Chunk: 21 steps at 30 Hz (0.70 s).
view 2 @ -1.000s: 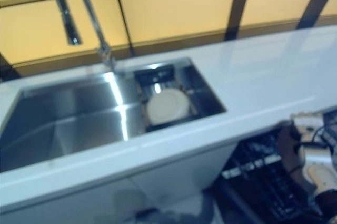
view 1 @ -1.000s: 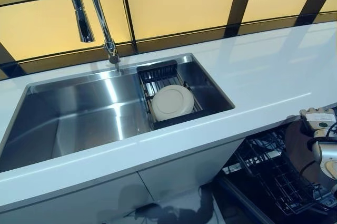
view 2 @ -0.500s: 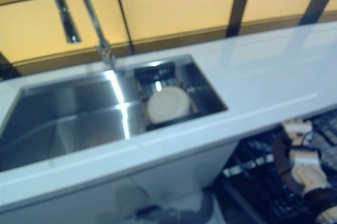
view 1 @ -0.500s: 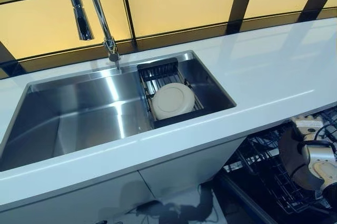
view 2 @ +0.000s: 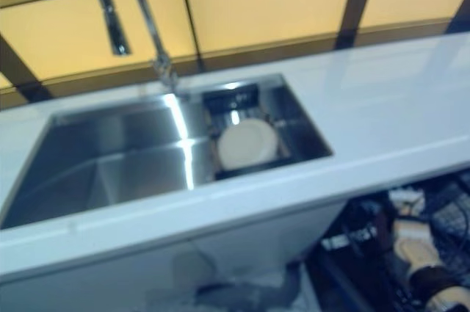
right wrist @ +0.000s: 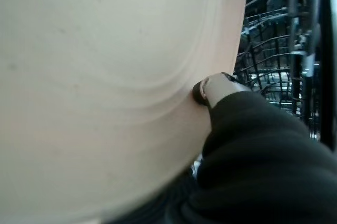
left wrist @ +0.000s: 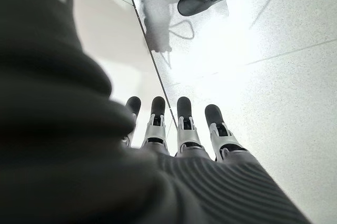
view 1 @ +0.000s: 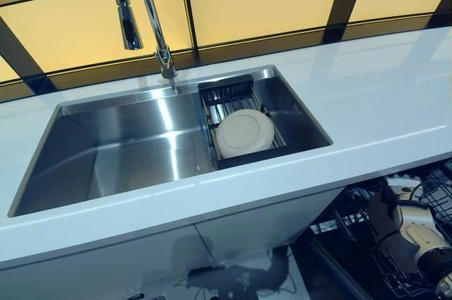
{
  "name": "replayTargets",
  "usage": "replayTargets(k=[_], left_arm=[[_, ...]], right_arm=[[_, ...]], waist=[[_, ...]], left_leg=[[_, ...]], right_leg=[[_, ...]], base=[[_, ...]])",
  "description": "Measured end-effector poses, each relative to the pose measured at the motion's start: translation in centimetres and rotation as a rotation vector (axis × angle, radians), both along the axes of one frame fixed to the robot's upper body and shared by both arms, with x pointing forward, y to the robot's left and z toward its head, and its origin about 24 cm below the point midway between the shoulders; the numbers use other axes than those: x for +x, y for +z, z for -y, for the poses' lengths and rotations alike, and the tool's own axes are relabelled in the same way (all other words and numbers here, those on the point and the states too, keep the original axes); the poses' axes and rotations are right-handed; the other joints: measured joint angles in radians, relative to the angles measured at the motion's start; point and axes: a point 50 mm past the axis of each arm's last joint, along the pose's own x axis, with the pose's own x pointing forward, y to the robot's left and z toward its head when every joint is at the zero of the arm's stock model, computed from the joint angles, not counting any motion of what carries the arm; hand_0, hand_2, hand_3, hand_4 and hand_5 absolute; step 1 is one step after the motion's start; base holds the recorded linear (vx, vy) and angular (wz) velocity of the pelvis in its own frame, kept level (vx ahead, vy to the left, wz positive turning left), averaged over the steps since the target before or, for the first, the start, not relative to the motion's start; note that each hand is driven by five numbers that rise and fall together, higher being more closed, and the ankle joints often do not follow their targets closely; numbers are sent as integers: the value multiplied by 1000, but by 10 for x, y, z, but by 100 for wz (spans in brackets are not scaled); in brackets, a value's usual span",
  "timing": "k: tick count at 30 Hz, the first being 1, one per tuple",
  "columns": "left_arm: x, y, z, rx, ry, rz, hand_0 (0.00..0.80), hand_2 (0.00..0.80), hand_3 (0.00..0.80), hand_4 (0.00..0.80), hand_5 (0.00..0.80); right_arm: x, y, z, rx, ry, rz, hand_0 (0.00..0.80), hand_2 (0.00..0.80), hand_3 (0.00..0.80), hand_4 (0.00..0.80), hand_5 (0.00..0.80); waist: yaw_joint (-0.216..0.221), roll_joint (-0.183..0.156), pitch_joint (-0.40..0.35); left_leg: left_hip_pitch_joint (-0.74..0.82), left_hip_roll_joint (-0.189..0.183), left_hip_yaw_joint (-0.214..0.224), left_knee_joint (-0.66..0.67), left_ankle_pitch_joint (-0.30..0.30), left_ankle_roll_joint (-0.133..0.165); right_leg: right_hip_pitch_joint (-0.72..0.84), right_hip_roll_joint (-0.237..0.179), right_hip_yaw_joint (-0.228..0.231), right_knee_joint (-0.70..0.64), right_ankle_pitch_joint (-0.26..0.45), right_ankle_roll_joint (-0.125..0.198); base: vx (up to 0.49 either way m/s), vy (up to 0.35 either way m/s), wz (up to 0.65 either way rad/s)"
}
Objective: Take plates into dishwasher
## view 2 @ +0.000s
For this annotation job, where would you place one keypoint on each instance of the white cabinet door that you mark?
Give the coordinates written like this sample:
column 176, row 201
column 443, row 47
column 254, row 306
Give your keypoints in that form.
column 257, row 242
column 92, row 282

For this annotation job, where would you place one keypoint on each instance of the dark window frame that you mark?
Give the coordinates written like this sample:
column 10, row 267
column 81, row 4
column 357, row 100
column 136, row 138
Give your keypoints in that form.
column 358, row 3

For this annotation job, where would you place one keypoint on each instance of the black sink dish rack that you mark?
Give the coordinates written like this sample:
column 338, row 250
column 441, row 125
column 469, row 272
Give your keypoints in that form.
column 253, row 106

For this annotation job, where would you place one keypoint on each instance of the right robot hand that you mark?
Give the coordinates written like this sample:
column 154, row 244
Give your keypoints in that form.
column 435, row 279

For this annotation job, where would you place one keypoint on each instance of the stainless steel sink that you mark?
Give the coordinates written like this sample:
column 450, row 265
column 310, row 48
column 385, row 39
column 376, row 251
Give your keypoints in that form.
column 110, row 165

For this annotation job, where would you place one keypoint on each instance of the deep cream plate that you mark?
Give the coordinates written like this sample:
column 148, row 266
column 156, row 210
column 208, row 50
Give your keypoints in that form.
column 415, row 246

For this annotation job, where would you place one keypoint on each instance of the chrome kitchen faucet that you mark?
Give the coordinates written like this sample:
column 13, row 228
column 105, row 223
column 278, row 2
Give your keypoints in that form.
column 147, row 14

